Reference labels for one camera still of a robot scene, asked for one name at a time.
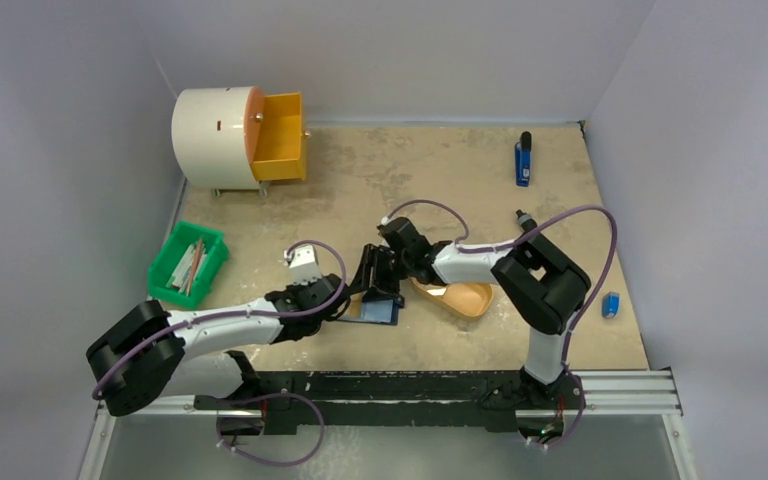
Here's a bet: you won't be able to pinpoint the blue leather card holder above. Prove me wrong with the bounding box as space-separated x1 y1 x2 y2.
337 294 403 326

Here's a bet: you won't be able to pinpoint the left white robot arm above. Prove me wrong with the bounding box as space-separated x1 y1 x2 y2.
86 274 351 416

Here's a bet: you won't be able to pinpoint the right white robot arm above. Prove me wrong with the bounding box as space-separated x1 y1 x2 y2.
347 217 591 407

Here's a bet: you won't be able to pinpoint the tan oval plastic tray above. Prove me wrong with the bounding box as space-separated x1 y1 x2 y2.
411 279 494 320

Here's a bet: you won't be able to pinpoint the small black grey knob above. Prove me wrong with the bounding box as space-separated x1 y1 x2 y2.
516 210 531 225

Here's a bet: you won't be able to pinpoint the sticks in green bin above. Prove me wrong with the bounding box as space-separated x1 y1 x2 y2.
165 239 208 296

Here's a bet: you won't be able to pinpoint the green plastic bin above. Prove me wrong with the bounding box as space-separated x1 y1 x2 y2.
147 221 229 309

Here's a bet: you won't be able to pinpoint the blue black utility tool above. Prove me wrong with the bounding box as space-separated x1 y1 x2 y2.
514 131 532 187

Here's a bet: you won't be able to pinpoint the orange plastic drawer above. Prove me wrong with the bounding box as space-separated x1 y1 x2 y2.
251 92 308 182

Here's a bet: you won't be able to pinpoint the white cylindrical drawer cabinet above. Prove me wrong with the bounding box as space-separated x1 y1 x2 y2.
171 86 265 190

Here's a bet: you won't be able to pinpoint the small blue block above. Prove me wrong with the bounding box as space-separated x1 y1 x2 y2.
601 292 621 319

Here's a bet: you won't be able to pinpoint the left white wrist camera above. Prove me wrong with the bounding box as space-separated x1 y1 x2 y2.
284 244 322 285

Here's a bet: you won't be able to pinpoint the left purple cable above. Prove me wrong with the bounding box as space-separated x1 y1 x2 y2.
91 239 348 401

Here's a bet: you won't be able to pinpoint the purple cable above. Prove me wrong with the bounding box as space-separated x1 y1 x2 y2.
381 199 620 372
91 239 348 401

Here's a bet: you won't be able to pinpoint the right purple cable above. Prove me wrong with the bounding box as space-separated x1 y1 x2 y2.
381 199 620 372

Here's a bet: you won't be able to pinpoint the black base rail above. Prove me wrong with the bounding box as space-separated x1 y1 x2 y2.
194 370 587 441

